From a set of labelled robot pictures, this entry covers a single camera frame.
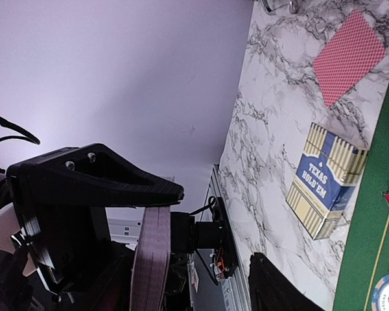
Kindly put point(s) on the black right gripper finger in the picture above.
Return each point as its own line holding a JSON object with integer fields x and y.
{"x": 92, "y": 175}

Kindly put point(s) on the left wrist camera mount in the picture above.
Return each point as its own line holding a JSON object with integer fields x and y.
{"x": 9, "y": 226}

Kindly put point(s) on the dropped red card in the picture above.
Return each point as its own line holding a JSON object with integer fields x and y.
{"x": 350, "y": 54}

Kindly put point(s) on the blue gold card box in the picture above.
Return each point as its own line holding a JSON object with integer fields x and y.
{"x": 325, "y": 179}

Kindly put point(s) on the round green poker mat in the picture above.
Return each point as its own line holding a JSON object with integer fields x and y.
{"x": 366, "y": 255}

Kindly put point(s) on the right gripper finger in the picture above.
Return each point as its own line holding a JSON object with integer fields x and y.
{"x": 271, "y": 290}
{"x": 111, "y": 291}

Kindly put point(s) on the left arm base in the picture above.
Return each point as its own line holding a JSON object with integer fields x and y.
{"x": 206, "y": 228}

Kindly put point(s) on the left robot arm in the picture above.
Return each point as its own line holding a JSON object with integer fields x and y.
{"x": 15, "y": 291}

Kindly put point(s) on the red back card deck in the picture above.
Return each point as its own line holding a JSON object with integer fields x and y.
{"x": 151, "y": 262}

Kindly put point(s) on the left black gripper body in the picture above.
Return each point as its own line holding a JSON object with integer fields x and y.
{"x": 69, "y": 244}

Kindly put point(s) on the aluminium front rail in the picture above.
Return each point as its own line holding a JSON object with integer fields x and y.
{"x": 166, "y": 236}

